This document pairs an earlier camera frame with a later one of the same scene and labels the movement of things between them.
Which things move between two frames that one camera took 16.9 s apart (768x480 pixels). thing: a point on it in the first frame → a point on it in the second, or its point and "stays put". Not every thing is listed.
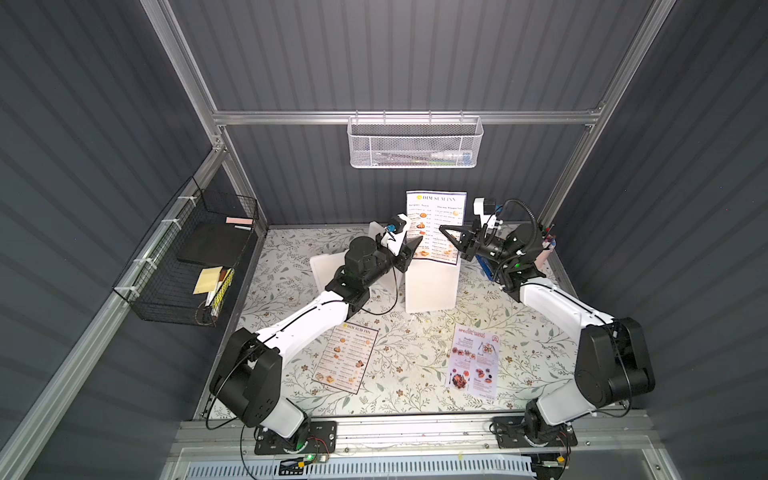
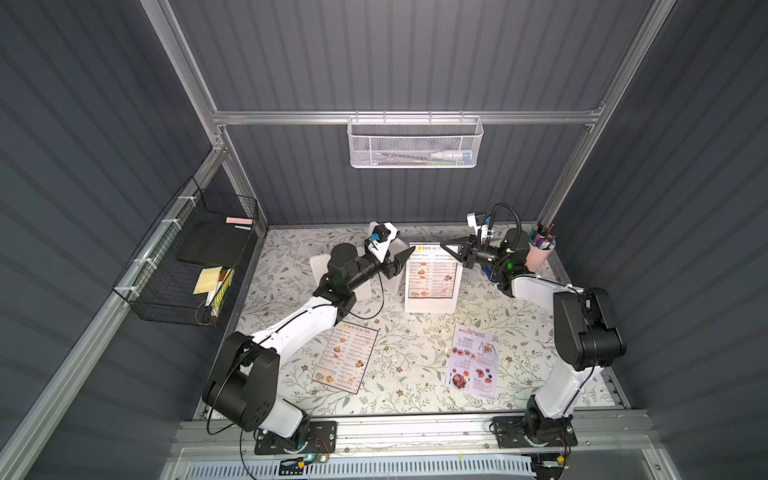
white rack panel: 432,286 stays put
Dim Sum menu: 429,211 → 431,271
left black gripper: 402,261 stays put
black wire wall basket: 183,270 stays put
